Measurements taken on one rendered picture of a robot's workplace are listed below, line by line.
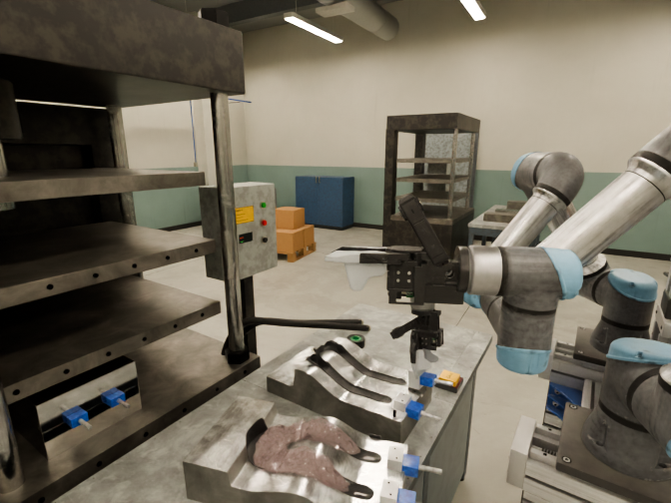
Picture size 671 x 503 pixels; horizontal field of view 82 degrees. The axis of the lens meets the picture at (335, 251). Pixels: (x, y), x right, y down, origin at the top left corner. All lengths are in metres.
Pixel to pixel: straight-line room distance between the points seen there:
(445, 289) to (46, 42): 1.00
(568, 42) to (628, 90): 1.14
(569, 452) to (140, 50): 1.38
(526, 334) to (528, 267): 0.10
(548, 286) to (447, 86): 7.31
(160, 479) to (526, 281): 1.00
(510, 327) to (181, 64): 1.12
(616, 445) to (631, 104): 6.82
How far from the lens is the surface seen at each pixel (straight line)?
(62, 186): 1.28
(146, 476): 1.25
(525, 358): 0.66
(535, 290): 0.61
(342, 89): 8.69
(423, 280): 0.58
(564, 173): 1.16
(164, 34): 1.33
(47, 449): 1.42
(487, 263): 0.59
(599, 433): 0.97
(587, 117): 7.49
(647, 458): 0.96
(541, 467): 1.01
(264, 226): 1.78
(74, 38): 1.19
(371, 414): 1.21
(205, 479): 1.08
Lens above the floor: 1.61
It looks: 14 degrees down
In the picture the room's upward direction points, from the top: straight up
